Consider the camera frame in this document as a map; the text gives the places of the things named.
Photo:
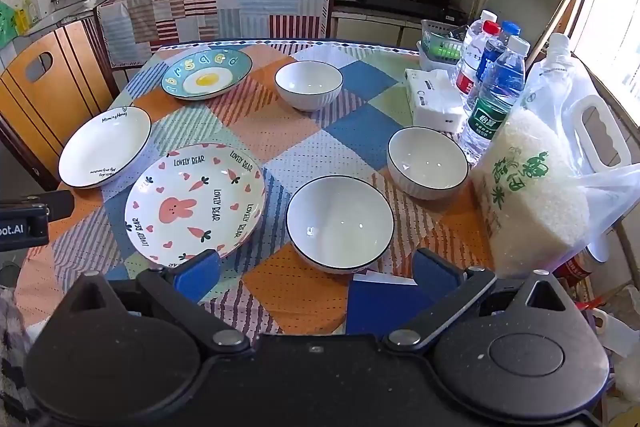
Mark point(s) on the white plate black rim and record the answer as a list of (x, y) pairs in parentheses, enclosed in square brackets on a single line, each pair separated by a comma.
[(102, 147)]

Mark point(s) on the white tissue pack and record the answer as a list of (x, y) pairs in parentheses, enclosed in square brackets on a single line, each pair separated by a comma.
[(432, 102)]

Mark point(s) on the green-label water bottle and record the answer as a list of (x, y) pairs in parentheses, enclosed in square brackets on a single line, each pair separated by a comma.
[(492, 107)]

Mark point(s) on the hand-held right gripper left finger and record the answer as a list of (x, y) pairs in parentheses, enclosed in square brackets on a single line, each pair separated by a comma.
[(197, 274)]

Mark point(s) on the clear bag of rice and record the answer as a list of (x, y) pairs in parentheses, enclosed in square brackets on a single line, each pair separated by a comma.
[(530, 187)]

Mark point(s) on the wooden chair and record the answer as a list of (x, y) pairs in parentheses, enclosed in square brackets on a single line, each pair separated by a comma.
[(45, 92)]

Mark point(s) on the red-cap water bottle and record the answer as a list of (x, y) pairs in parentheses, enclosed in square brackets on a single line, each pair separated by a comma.
[(490, 52)]

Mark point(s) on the large white ribbed bowl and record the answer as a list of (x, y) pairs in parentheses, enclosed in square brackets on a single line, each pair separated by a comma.
[(340, 222)]

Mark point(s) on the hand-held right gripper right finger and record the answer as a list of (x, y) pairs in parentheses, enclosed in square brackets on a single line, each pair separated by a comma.
[(435, 274)]

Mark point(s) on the blue-cap water bottle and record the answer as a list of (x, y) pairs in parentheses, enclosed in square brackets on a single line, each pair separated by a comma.
[(511, 29)]

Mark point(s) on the yellow detergent bottle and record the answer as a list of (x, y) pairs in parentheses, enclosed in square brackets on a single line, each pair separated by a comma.
[(22, 17)]

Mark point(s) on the clear plastic basket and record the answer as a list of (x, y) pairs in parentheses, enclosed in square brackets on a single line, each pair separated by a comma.
[(440, 39)]

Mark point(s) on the striped patchwork counter cloth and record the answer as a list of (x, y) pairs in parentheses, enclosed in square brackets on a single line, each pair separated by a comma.
[(200, 12)]

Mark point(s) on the pink bunny carrot plate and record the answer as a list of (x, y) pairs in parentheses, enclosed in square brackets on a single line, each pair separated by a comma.
[(190, 202)]

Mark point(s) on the green plastic bag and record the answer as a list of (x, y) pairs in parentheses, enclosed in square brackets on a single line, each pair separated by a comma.
[(6, 24)]

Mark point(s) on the blue fried egg plate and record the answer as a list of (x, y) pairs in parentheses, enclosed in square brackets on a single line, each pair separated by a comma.
[(207, 79)]

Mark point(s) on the steel sink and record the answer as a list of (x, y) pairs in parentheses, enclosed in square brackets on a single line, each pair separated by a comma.
[(65, 14)]

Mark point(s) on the red-label water bottle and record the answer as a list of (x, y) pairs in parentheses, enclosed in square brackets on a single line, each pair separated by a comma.
[(467, 67)]

